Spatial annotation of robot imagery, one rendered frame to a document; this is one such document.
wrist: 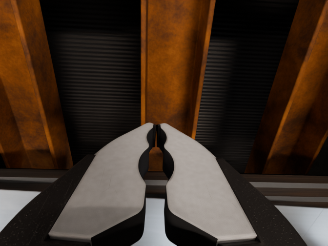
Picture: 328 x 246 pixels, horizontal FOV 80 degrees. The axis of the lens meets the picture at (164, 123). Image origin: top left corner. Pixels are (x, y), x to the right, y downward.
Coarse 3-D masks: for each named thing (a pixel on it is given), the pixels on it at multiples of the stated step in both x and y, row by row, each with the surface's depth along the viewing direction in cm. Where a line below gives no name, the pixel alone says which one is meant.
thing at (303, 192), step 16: (0, 176) 19; (16, 176) 19; (32, 176) 19; (48, 176) 19; (144, 176) 20; (160, 176) 20; (256, 176) 20; (272, 176) 21; (288, 176) 21; (304, 176) 21; (320, 176) 21; (160, 192) 19; (272, 192) 20; (288, 192) 20; (304, 192) 20; (320, 192) 20
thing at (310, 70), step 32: (320, 0) 22; (320, 32) 27; (288, 64) 27; (320, 64) 29; (288, 96) 27; (320, 96) 30; (288, 128) 34; (320, 128) 30; (256, 160) 35; (288, 160) 37
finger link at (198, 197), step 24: (168, 144) 10; (192, 144) 10; (168, 168) 10; (192, 168) 9; (216, 168) 9; (168, 192) 7; (192, 192) 7; (216, 192) 7; (168, 216) 7; (192, 216) 7; (216, 216) 7; (240, 216) 7; (192, 240) 7; (216, 240) 6; (240, 240) 6
